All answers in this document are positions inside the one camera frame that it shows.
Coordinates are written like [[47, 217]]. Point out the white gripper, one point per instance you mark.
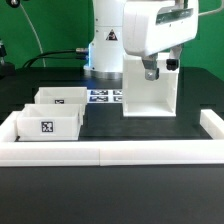
[[151, 26]]

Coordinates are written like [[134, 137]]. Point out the white drawer cabinet box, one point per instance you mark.
[[146, 98]]

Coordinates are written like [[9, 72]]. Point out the white drawer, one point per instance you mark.
[[61, 95], [49, 122]]

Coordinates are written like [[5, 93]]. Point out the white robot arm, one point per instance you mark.
[[105, 51]]

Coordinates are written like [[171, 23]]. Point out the white marker tag sheet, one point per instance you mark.
[[104, 96]]

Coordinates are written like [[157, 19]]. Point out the black work mat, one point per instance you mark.
[[105, 122]]

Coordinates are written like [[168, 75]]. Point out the black tripod stand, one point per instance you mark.
[[6, 68]]

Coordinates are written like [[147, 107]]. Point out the white foam boundary frame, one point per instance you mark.
[[104, 153]]

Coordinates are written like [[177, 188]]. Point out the black camera knob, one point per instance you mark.
[[13, 3]]

